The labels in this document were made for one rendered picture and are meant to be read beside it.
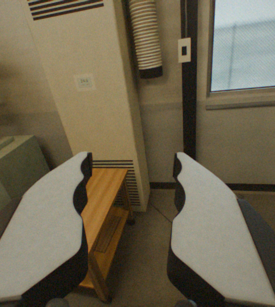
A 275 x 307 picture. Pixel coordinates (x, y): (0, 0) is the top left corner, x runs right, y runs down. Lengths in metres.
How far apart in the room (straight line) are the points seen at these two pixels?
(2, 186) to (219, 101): 1.68
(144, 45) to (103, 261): 1.31
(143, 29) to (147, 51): 0.11
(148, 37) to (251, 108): 0.86
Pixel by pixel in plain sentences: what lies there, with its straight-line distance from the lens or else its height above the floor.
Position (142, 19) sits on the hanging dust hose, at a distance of 1.31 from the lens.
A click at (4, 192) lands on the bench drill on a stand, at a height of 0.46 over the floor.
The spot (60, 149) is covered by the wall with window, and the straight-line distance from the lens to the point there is 2.06.
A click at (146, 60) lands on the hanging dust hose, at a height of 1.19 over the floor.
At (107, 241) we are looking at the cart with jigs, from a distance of 1.41.
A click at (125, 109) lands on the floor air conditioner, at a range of 1.29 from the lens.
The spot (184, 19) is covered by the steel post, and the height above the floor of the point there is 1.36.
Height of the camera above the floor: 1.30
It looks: 30 degrees down
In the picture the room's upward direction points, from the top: 9 degrees counter-clockwise
